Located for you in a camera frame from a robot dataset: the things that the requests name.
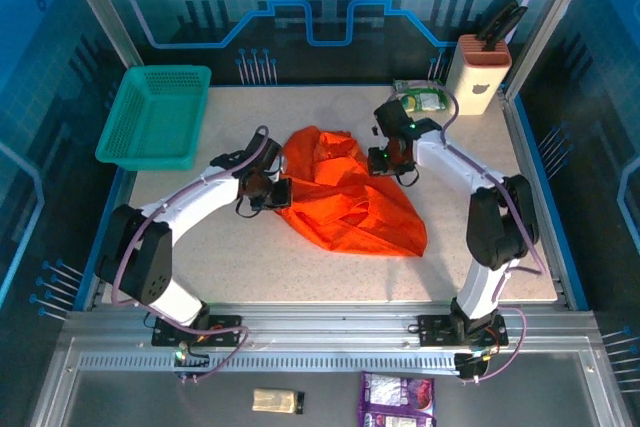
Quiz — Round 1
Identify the orange t-shirt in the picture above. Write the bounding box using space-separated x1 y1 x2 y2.
273 125 429 259

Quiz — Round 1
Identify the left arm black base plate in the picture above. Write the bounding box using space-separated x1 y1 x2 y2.
151 314 245 348

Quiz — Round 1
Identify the aluminium corner post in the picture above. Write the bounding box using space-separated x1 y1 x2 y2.
53 0 147 68
504 0 601 98

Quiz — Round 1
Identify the purple snack packet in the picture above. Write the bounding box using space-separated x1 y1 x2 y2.
357 371 437 427

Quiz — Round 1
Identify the aluminium side rail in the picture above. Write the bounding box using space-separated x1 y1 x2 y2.
501 89 576 309

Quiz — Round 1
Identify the cream knife block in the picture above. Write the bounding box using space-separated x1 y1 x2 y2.
444 34 513 117

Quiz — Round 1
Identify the aluminium front frame rail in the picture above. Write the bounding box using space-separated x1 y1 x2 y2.
59 302 604 374

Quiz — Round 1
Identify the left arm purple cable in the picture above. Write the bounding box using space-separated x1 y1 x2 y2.
109 125 272 384

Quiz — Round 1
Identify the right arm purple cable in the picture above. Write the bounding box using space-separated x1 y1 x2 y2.
439 90 547 384

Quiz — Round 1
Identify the green white snack package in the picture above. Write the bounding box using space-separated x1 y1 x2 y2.
392 78 448 114

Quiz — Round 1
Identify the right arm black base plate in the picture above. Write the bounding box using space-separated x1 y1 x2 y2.
416 314 510 347

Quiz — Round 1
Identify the beige bar packet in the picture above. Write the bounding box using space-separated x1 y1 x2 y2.
251 387 306 416

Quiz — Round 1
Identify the green plastic basket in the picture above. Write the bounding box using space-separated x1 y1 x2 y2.
94 65 212 172

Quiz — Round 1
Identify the black-handled knife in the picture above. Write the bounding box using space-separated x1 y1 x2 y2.
477 0 521 42
492 5 529 43

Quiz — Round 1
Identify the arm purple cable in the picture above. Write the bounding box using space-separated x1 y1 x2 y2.
439 90 547 384
109 125 272 384

